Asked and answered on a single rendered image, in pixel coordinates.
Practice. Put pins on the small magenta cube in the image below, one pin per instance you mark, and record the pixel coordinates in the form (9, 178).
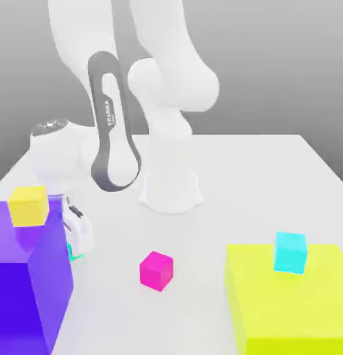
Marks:
(156, 271)

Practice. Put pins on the small yellow cube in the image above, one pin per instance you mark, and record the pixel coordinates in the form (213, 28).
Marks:
(28, 206)

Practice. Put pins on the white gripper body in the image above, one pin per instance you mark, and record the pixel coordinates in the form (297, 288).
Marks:
(82, 234)

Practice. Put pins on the small cyan cube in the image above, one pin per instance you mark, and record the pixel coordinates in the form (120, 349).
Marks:
(290, 252)

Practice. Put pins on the large purple box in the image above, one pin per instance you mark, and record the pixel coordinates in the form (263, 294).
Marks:
(49, 277)

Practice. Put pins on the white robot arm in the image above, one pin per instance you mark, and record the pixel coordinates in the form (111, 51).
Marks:
(171, 69)

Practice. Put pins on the large yellow-green box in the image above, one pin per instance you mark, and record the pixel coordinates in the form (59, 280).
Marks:
(284, 305)

